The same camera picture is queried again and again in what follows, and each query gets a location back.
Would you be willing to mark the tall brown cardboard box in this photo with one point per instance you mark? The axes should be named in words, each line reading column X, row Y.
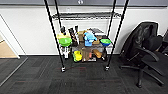
column 80, row 34

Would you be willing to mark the yellow plastic toy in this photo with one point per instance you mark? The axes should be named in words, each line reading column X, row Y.
column 77, row 56

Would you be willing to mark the small black spray bottle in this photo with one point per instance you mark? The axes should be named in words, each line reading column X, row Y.
column 63, row 30

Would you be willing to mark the black chair with armrest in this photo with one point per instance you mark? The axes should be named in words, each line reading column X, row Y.
column 165, row 40

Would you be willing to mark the blue plush toy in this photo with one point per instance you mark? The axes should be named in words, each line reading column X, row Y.
column 89, row 38

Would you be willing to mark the black office chair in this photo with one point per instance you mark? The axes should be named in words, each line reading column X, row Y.
column 141, row 40

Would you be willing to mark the yellow flat box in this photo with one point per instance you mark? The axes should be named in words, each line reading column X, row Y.
column 60, row 35

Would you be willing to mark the brown flat package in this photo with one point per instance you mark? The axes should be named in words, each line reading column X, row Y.
column 87, row 55

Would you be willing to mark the square white wall socket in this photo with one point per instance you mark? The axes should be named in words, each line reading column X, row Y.
column 80, row 1

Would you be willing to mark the white plastic bottle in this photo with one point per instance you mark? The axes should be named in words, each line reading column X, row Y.
column 66, row 52

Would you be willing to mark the large green plastic bowl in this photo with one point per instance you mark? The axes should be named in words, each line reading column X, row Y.
column 65, row 42

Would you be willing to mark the orange toy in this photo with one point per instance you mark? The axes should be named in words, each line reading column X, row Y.
column 98, row 53

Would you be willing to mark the dark grey flat case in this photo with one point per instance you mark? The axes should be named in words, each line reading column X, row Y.
column 97, row 31

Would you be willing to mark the tall black bottle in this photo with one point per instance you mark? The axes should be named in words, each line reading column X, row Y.
column 73, row 35

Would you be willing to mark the small green blue bowl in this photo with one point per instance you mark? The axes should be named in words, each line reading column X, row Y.
column 106, row 42

